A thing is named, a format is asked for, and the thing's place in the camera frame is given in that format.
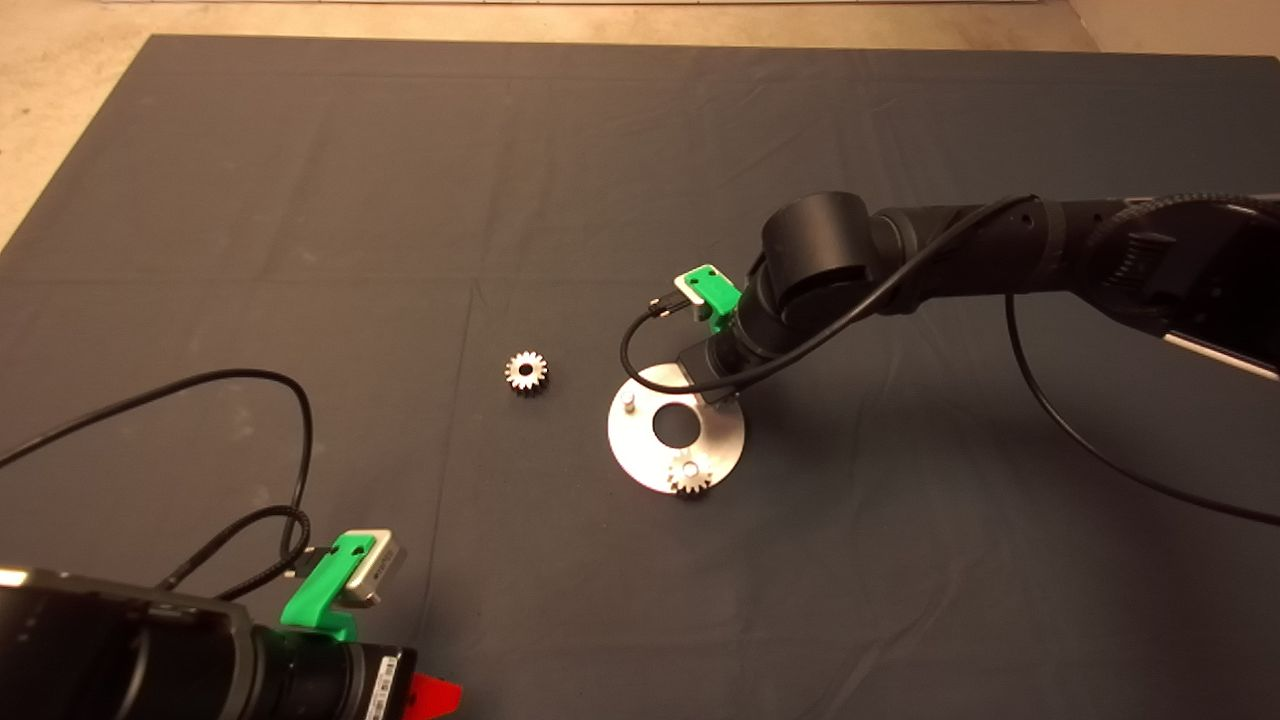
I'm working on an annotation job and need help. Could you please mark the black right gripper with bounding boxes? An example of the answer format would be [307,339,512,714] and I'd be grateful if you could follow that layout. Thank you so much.
[677,312,776,406]

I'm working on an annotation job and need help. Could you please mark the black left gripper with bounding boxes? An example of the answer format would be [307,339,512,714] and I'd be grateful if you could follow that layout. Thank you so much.
[250,630,464,720]

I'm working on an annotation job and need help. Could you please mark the small steel planetary gear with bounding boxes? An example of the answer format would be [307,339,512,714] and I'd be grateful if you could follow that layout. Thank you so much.
[504,350,549,395]
[668,450,714,498]

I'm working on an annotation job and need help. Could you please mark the round metal carrier plate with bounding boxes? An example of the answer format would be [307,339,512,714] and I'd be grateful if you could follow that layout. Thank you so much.
[608,364,746,495]

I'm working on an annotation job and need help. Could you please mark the dark grey table cloth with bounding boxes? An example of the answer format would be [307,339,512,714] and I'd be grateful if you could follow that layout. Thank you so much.
[0,36,1280,720]

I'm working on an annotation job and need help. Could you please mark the right green camera mount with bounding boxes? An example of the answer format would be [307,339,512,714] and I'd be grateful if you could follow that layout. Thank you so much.
[683,265,743,331]

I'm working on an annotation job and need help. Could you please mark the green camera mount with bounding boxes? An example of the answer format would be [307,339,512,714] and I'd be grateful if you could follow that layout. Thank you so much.
[281,533,376,643]
[683,265,743,331]

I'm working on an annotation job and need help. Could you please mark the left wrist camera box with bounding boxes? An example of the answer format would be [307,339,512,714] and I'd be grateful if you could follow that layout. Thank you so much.
[335,529,406,609]

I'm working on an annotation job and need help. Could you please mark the left green camera mount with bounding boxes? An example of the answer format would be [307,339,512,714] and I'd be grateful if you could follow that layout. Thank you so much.
[281,533,376,643]

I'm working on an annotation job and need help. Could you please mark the black right camera cable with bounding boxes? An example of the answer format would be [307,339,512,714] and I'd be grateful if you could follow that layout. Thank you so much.
[620,195,1280,526]

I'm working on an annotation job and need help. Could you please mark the black camera cable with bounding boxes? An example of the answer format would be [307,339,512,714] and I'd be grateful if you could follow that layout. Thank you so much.
[620,195,1280,526]
[0,369,314,599]

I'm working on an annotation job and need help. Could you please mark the black left camera cable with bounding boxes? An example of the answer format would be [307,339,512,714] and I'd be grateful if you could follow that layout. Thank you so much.
[0,369,314,599]

